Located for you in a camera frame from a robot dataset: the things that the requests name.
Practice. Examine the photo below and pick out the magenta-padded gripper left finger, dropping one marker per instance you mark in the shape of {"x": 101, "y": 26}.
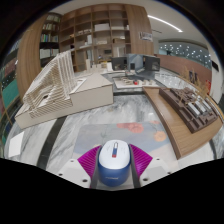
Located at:
{"x": 86, "y": 164}

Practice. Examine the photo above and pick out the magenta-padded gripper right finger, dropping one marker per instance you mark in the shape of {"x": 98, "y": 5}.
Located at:
{"x": 142, "y": 161}

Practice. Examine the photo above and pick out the white and blue computer mouse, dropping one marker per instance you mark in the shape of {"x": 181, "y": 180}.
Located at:
{"x": 114, "y": 160}

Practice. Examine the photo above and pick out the grey floral print mouse pad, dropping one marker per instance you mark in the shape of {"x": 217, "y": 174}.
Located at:
{"x": 100, "y": 136}

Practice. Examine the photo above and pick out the brown model on wooden board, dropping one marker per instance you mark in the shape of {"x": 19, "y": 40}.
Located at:
{"x": 180, "y": 123}

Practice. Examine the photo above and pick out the cream layered architectural model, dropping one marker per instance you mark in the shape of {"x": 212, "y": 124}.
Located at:
{"x": 83, "y": 93}

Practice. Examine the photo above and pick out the grey model with dark panels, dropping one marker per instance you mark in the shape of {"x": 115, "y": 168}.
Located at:
{"x": 133, "y": 71}

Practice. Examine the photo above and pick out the bookshelf with colourful books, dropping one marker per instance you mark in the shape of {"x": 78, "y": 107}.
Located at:
{"x": 8, "y": 90}

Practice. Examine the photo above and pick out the group of small ceiling lights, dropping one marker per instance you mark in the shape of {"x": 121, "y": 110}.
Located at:
{"x": 186, "y": 50}

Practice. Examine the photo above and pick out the wooden shelf unit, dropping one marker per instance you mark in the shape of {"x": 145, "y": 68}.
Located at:
{"x": 100, "y": 30}

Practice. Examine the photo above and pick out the long ceiling light strip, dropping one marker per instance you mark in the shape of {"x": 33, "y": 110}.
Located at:
{"x": 165, "y": 23}

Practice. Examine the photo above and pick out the white wall sign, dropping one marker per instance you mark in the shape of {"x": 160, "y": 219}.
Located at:
{"x": 146, "y": 36}

